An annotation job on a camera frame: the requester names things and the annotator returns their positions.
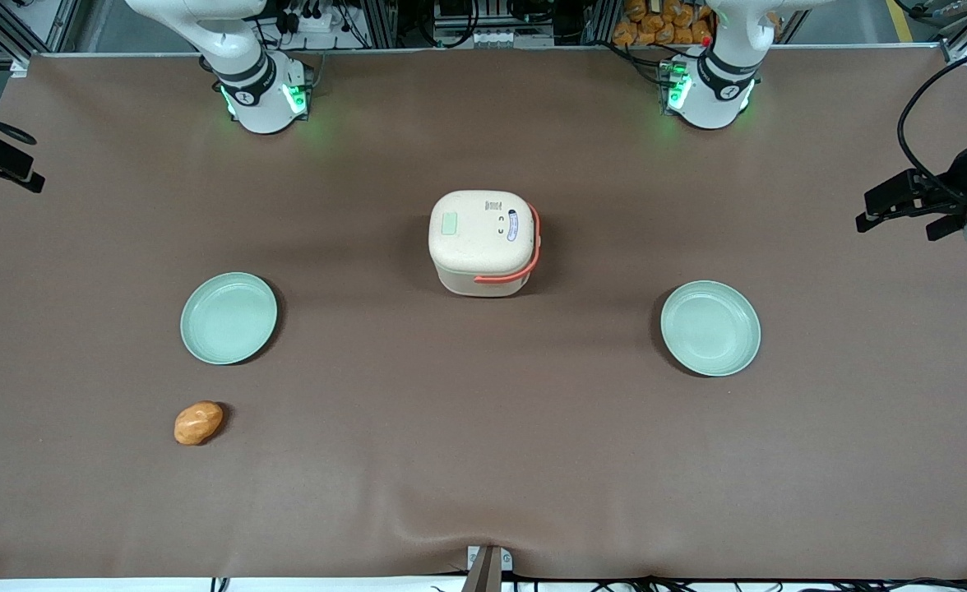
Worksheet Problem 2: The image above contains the golden brown bread roll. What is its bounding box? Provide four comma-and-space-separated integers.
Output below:
174, 400, 224, 446

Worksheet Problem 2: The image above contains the pale green round plate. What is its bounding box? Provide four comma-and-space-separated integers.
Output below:
180, 272, 278, 366
660, 280, 761, 377

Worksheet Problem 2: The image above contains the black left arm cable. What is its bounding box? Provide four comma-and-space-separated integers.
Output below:
897, 45, 967, 206

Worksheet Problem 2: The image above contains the cream rice cooker, coral handle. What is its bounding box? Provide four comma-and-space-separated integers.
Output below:
428, 191, 542, 298

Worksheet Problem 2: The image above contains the white power strip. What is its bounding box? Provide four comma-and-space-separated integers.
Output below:
280, 7, 338, 35

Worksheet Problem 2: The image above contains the bag of orange bread rolls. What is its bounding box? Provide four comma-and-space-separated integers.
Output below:
613, 0, 716, 47

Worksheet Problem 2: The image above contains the brown table cover mat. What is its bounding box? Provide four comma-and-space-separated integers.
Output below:
0, 49, 967, 580

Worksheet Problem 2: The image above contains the metal table edge clamp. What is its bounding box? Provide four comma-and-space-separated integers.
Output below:
460, 544, 514, 592

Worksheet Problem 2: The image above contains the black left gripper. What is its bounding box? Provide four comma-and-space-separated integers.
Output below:
855, 125, 967, 242

